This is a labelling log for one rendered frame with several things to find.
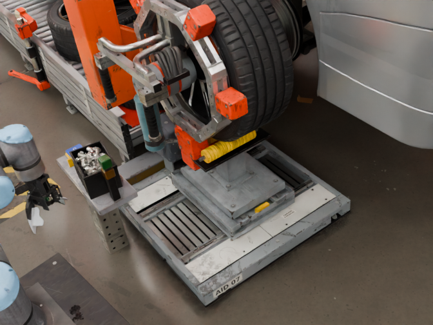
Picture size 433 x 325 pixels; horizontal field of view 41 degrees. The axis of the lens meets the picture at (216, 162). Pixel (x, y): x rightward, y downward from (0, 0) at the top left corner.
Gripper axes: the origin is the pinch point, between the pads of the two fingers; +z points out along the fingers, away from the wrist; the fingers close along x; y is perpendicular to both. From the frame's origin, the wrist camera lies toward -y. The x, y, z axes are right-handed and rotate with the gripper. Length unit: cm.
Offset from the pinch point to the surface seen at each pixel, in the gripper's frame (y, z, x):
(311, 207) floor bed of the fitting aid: 56, 59, 91
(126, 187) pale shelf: -0.5, 18.3, 38.7
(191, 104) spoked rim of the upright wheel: 12, 1, 77
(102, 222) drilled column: -20, 42, 37
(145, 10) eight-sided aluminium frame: 5, -43, 70
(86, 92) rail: -74, 21, 102
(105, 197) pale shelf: -5.1, 18.1, 30.9
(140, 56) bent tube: 16, -37, 49
